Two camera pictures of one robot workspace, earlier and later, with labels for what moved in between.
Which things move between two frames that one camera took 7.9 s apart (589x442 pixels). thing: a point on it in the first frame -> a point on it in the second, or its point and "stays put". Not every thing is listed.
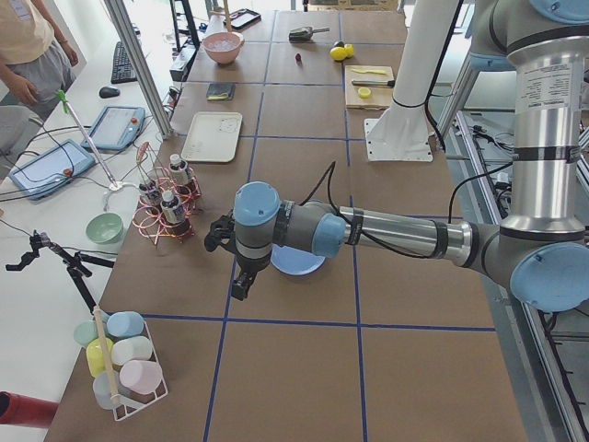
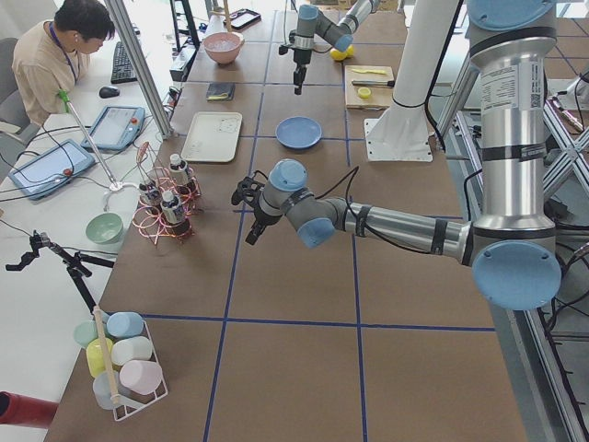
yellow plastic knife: (369, 71) stays put
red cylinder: (17, 409) stays put
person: (36, 61) -> (53, 56)
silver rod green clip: (114, 186) stays put
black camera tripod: (75, 264) stays put
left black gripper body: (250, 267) -> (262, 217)
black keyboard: (122, 70) stays put
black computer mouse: (106, 92) stays put
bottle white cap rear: (178, 169) stays put
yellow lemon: (339, 53) stays put
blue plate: (294, 261) -> (298, 132)
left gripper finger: (241, 286) -> (256, 231)
